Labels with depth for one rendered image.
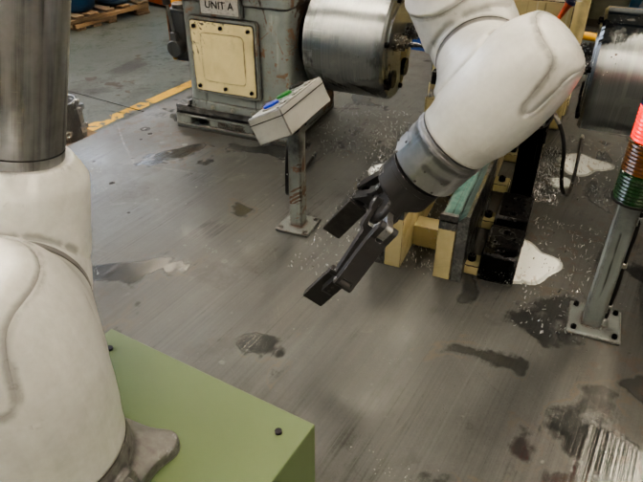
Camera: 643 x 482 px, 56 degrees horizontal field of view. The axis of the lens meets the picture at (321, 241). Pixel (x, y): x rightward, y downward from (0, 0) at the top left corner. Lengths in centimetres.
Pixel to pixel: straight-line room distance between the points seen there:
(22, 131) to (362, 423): 54
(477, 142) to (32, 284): 43
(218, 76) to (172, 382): 94
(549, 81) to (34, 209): 51
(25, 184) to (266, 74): 93
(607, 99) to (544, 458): 74
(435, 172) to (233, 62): 92
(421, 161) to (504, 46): 15
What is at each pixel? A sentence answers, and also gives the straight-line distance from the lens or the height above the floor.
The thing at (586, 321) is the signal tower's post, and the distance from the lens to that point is 105.
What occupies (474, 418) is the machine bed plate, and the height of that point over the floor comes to 80.
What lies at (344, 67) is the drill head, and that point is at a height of 101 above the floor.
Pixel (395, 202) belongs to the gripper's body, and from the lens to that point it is 71.
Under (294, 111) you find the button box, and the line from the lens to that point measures 104.
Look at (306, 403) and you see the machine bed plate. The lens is 87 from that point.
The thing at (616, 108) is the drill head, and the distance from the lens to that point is 134.
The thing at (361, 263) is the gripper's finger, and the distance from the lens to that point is 72.
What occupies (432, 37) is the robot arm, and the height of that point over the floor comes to 126.
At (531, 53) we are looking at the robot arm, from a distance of 62.
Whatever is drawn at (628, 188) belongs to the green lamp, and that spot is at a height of 106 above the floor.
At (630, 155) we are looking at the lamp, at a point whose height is 110.
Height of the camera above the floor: 145
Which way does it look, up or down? 34 degrees down
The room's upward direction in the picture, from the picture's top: straight up
